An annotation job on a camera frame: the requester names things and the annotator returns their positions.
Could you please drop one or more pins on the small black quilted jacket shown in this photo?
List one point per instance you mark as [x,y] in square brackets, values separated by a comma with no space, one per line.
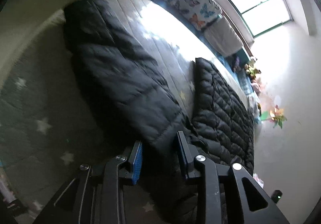
[224,127]

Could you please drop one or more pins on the large black puffer coat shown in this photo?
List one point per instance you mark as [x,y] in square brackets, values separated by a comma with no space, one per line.
[121,82]

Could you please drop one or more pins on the colourful flower wall decoration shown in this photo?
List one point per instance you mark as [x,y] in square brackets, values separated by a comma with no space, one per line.
[275,116]

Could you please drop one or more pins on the right butterfly print pillow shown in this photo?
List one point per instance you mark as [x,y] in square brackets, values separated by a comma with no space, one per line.
[199,13]

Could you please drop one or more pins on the plush toys on ledge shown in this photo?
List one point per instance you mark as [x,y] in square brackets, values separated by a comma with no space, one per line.
[252,72]

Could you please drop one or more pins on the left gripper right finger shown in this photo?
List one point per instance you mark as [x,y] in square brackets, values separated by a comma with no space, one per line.
[186,155]

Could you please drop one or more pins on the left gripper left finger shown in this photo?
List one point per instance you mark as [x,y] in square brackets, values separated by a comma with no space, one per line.
[130,170]

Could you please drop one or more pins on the plain white pillow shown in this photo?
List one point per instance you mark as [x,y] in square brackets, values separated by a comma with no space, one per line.
[223,38]

